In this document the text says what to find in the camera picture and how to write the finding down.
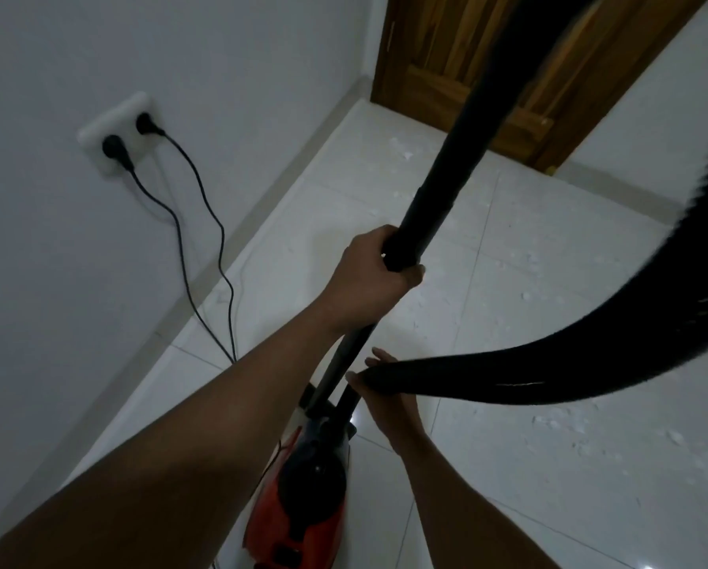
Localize person's left hand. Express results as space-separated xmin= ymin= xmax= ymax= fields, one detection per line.
xmin=317 ymin=225 xmax=427 ymax=337

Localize black flexible vacuum hose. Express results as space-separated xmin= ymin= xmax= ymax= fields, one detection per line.
xmin=363 ymin=0 xmax=708 ymax=411

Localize black vacuum wand tube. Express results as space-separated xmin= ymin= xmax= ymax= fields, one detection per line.
xmin=314 ymin=0 xmax=627 ymax=416

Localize black power cable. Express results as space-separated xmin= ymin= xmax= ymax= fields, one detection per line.
xmin=161 ymin=130 xmax=238 ymax=363
xmin=130 ymin=167 xmax=238 ymax=366

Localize red vacuum cleaner body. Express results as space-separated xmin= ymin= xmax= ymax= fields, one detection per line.
xmin=241 ymin=382 xmax=358 ymax=569

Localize scattered white paper scraps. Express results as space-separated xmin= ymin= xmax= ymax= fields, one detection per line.
xmin=384 ymin=133 xmax=708 ymax=469

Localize brown wooden door frame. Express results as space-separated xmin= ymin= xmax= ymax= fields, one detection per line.
xmin=371 ymin=0 xmax=708 ymax=173

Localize person's right forearm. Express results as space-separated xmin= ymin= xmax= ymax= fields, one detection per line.
xmin=388 ymin=433 xmax=569 ymax=569

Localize person's left forearm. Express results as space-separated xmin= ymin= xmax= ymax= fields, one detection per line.
xmin=0 ymin=302 xmax=363 ymax=569

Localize brown wooden door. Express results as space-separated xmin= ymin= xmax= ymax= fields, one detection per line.
xmin=384 ymin=0 xmax=605 ymax=156

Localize grey skirting board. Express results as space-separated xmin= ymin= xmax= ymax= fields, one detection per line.
xmin=558 ymin=162 xmax=688 ymax=223
xmin=0 ymin=75 xmax=374 ymax=546

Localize black power plug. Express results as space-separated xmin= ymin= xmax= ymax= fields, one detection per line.
xmin=134 ymin=112 xmax=167 ymax=138
xmin=102 ymin=134 xmax=137 ymax=173

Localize white double wall socket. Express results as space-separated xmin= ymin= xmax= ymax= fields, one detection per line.
xmin=77 ymin=91 xmax=167 ymax=180

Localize person's right hand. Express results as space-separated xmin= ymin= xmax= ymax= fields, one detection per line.
xmin=346 ymin=347 xmax=427 ymax=457

